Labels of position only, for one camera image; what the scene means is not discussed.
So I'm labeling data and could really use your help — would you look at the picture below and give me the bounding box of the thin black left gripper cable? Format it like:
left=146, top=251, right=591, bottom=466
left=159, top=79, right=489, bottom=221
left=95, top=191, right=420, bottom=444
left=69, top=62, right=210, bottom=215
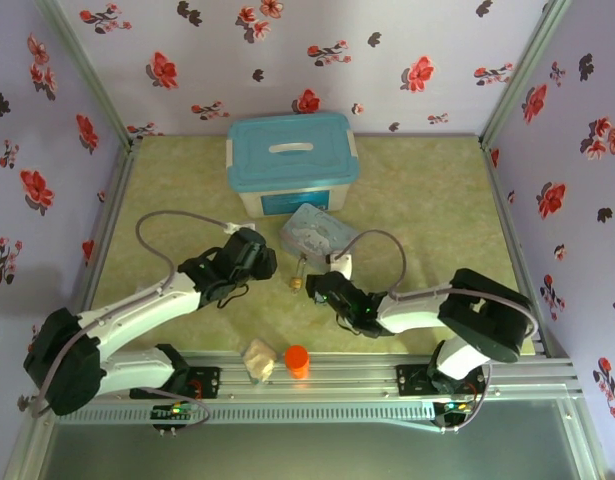
left=215, top=283, right=251, bottom=309

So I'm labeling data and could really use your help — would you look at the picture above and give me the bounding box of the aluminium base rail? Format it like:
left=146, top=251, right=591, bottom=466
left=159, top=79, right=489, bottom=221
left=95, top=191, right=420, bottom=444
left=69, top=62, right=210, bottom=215
left=74, top=349, right=586, bottom=405

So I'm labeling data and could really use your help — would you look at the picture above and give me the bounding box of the aluminium table side rail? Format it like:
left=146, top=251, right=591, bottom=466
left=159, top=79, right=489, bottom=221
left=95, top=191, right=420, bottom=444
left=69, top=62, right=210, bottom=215
left=79, top=143, right=139, bottom=314
left=481, top=144, right=573, bottom=361

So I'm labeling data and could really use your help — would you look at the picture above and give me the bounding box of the perforated metal cable duct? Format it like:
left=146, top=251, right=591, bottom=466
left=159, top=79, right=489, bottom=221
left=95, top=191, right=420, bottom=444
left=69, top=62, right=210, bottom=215
left=56, top=402, right=438, bottom=427

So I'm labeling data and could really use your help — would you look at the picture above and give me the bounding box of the thin black right gripper cable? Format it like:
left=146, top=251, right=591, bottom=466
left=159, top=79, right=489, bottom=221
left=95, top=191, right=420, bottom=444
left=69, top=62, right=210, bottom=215
left=333, top=311, right=369, bottom=335

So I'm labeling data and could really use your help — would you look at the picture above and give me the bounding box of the right green circuit board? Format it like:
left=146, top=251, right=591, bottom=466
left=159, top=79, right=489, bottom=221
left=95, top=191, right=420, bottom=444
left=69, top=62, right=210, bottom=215
left=435, top=399, right=476, bottom=427

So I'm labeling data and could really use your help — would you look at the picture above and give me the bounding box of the blue lidded plastic storage box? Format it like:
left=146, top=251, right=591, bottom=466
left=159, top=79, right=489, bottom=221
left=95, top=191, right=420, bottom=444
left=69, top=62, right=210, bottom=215
left=225, top=110, right=362, bottom=220

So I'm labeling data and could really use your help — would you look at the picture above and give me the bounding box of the green circuit board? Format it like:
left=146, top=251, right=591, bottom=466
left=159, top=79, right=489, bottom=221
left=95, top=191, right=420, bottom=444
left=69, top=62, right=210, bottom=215
left=150, top=403, right=196, bottom=422
left=435, top=399, right=476, bottom=427

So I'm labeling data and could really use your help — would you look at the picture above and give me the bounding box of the grey base cable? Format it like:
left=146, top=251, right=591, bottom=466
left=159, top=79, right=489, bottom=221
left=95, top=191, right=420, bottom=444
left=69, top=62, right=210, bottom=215
left=439, top=364, right=494, bottom=434
left=151, top=394, right=213, bottom=433

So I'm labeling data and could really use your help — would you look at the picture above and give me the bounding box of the aluminium frame post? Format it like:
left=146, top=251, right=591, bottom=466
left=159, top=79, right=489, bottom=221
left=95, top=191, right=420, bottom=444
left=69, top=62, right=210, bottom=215
left=36, top=0, right=144, bottom=151
left=478, top=0, right=576, bottom=151

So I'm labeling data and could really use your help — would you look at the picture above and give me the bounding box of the crumpled beige paper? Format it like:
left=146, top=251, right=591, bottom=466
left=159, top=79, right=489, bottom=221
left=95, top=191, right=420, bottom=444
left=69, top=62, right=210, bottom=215
left=241, top=338, right=278, bottom=384

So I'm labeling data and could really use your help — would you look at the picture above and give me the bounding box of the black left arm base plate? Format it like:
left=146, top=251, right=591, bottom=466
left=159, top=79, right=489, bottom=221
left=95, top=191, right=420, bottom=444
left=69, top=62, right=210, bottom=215
left=186, top=366, right=223, bottom=402

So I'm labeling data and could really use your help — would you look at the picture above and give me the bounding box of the left green circuit board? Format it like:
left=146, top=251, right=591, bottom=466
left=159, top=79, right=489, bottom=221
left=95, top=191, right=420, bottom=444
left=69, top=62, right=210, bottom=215
left=150, top=403, right=196, bottom=422

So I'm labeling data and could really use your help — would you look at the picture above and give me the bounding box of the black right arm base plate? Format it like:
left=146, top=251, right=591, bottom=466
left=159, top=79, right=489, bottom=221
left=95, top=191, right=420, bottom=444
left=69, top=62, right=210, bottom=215
left=395, top=364, right=434, bottom=399

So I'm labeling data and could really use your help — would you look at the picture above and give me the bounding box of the grey left base cable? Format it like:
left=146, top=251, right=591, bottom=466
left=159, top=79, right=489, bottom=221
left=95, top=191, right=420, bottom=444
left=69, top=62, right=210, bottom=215
left=151, top=394, right=213, bottom=433

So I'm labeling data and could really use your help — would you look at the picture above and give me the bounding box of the orange cylinder block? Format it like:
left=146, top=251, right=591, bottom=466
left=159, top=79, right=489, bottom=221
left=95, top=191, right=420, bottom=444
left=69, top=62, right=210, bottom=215
left=284, top=344, right=312, bottom=380

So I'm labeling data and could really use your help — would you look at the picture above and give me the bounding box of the brass padlock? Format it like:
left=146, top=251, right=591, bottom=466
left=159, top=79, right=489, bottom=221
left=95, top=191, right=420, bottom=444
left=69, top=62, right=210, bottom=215
left=288, top=253, right=309, bottom=294

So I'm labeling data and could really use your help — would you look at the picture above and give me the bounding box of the grey right base cable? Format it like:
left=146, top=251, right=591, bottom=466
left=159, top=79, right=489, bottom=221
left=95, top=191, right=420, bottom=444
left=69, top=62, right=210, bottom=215
left=439, top=364, right=494, bottom=434

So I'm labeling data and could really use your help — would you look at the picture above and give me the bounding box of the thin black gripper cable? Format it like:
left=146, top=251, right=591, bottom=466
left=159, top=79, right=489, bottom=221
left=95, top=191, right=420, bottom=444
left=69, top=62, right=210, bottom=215
left=215, top=283, right=251, bottom=309
left=333, top=311, right=369, bottom=335

